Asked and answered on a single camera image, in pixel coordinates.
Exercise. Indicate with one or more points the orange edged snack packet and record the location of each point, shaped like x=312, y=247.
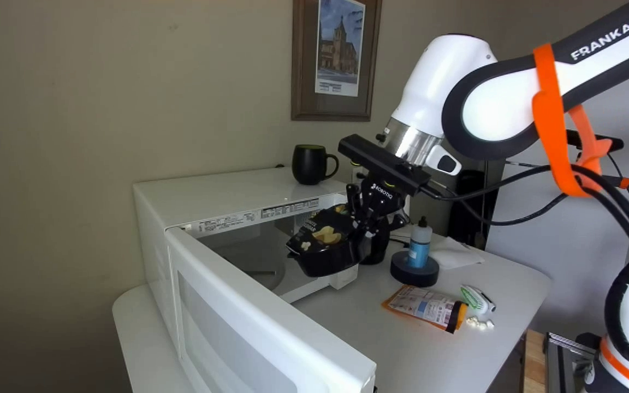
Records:
x=430, y=307

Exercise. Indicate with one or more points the framed wall picture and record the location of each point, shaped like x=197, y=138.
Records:
x=333, y=65

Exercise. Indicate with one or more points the white microwave oven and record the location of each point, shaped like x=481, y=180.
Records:
x=218, y=311

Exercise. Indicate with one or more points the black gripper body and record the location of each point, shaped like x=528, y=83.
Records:
x=377, y=208

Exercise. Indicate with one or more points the small blue glue bottle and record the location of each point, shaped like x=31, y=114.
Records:
x=420, y=243

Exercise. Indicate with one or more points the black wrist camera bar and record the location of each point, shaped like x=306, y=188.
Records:
x=389, y=171

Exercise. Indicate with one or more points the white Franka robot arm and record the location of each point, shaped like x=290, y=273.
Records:
x=464, y=101

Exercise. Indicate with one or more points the black mug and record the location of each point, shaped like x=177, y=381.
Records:
x=313, y=164

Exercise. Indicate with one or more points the green white small packet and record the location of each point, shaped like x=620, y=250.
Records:
x=477, y=300

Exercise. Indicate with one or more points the black popcorn snack bag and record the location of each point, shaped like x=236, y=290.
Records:
x=323, y=233

